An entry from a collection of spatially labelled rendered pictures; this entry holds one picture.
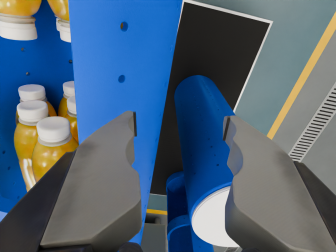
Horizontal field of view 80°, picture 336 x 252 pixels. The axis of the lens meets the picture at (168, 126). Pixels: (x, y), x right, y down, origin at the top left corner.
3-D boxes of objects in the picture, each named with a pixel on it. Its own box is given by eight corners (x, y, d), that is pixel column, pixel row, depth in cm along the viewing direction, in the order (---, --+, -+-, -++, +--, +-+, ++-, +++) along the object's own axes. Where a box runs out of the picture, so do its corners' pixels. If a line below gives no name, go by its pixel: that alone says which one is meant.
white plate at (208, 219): (172, 214, 54) (172, 210, 55) (220, 256, 66) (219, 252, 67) (271, 168, 47) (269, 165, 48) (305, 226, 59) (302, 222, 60)
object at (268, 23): (142, 180, 192) (140, 193, 179) (179, -2, 117) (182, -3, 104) (194, 187, 199) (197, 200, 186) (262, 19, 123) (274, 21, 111)
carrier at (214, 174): (165, 91, 130) (188, 122, 143) (170, 210, 55) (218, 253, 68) (203, 65, 122) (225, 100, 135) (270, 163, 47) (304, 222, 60)
